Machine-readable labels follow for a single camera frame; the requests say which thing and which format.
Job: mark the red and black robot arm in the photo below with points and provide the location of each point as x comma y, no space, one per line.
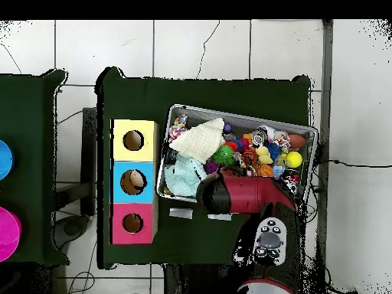
248,193

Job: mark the wooden box with three holes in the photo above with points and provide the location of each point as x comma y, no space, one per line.
148,147

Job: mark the silver mesh bin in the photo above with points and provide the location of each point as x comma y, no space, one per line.
245,121

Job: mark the purple spiky ball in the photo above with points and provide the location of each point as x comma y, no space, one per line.
211,167

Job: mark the mint green cloth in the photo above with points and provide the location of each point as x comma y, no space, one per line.
183,177

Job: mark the cream waffle cloth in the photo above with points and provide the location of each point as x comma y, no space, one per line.
199,141

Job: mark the green spiky ball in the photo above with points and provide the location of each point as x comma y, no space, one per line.
223,155

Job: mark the polka dot cloth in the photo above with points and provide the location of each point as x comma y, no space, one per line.
178,127

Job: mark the white tape label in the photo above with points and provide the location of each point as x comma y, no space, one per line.
180,213
219,217

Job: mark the orange toy basketball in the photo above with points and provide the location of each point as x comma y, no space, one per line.
265,171

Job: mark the yellow ball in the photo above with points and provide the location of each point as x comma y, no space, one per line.
294,159

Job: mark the dark green side table cloth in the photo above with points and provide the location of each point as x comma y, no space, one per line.
30,122

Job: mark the blue round disc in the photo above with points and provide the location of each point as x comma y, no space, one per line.
5,160

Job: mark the magenta round disc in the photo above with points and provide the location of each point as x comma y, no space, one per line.
9,234

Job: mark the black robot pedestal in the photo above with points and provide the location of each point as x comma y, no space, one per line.
196,281

